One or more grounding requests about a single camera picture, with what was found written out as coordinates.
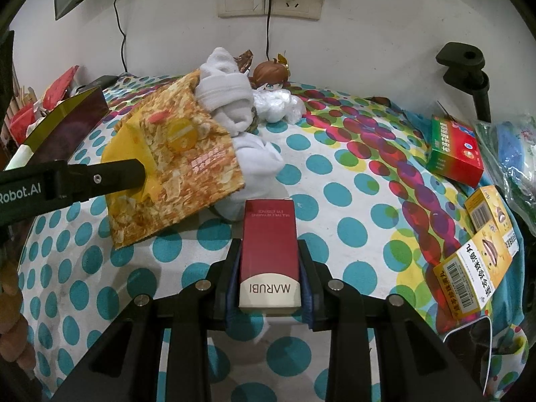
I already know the white sock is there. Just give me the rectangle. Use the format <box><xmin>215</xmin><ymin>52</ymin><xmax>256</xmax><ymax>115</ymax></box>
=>
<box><xmin>195</xmin><ymin>48</ymin><xmax>256</xmax><ymax>137</ymax></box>
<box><xmin>213</xmin><ymin>132</ymin><xmax>285</xmax><ymax>222</ymax></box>

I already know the flat black device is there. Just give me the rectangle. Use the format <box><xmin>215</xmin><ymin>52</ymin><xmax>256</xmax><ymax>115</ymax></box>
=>
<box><xmin>81</xmin><ymin>75</ymin><xmax>122</xmax><ymax>93</ymax></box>

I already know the dark red carton box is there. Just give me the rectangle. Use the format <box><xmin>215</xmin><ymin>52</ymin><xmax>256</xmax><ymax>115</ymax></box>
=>
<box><xmin>239</xmin><ymin>199</ymin><xmax>303</xmax><ymax>317</ymax></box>

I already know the black charger cable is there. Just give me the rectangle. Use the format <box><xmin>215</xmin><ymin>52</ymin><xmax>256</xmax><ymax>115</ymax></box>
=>
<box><xmin>265</xmin><ymin>0</ymin><xmax>274</xmax><ymax>63</ymax></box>

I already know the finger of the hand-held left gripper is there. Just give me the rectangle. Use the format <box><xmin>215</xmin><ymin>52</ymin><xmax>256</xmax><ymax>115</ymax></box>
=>
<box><xmin>63</xmin><ymin>158</ymin><xmax>148</xmax><ymax>199</ymax></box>

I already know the brown-haired doll figure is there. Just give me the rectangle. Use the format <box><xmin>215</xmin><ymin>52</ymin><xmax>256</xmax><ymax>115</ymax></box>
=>
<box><xmin>250</xmin><ymin>54</ymin><xmax>294</xmax><ymax>93</ymax></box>

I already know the small yellow carton box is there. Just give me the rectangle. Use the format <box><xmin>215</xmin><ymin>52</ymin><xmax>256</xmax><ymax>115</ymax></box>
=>
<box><xmin>464</xmin><ymin>185</ymin><xmax>520</xmax><ymax>258</ymax></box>

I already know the black smartphone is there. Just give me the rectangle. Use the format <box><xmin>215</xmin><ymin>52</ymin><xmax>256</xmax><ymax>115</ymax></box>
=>
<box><xmin>443</xmin><ymin>317</ymin><xmax>495</xmax><ymax>345</ymax></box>

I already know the orange chips snack packet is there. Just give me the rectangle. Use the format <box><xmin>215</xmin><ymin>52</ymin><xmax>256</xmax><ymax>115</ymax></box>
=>
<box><xmin>100</xmin><ymin>69</ymin><xmax>248</xmax><ymax>250</ymax></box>

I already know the person's left hand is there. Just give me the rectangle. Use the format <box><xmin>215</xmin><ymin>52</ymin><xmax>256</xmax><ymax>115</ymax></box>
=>
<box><xmin>0</xmin><ymin>260</ymin><xmax>36</xmax><ymax>365</ymax></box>

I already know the brown foil wrapper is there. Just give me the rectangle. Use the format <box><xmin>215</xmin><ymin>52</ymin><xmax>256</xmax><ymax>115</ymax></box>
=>
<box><xmin>234</xmin><ymin>50</ymin><xmax>255</xmax><ymax>72</ymax></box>

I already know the black clamp mount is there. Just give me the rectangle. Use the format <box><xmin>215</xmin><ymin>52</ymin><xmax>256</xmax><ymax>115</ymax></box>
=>
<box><xmin>435</xmin><ymin>42</ymin><xmax>492</xmax><ymax>124</ymax></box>

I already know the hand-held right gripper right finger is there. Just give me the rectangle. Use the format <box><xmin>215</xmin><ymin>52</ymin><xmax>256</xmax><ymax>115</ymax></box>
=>
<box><xmin>295</xmin><ymin>238</ymin><xmax>488</xmax><ymax>402</ymax></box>

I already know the dark purple storage box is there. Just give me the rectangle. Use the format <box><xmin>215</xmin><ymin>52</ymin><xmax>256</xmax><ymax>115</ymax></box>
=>
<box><xmin>4</xmin><ymin>86</ymin><xmax>110</xmax><ymax>172</ymax></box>

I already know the thin black hanging cable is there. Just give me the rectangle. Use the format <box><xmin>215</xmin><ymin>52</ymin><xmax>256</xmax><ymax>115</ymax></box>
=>
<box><xmin>113</xmin><ymin>0</ymin><xmax>129</xmax><ymax>74</ymax></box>

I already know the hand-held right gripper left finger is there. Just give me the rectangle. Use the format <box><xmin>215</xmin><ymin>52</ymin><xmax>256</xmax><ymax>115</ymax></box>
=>
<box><xmin>50</xmin><ymin>238</ymin><xmax>246</xmax><ymax>402</ymax></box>

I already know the green red medicine box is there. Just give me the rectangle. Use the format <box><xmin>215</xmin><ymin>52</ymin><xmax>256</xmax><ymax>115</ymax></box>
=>
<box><xmin>425</xmin><ymin>115</ymin><xmax>485</xmax><ymax>188</ymax></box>

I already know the red packet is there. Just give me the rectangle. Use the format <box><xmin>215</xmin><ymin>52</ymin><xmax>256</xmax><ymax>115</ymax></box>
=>
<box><xmin>42</xmin><ymin>66</ymin><xmax>80</xmax><ymax>112</ymax></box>
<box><xmin>8</xmin><ymin>105</ymin><xmax>43</xmax><ymax>143</ymax></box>

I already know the large yellow carton box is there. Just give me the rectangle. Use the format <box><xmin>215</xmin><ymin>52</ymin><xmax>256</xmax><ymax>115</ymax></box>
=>
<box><xmin>433</xmin><ymin>239</ymin><xmax>514</xmax><ymax>325</ymax></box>

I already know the crumpled white plastic bag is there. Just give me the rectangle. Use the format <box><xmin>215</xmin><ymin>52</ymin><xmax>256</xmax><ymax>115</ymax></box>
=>
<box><xmin>251</xmin><ymin>90</ymin><xmax>307</xmax><ymax>124</ymax></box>

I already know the clear bag with blue items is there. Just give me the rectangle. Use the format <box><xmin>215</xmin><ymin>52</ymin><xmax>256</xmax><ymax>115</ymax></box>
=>
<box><xmin>473</xmin><ymin>119</ymin><xmax>536</xmax><ymax>227</ymax></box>

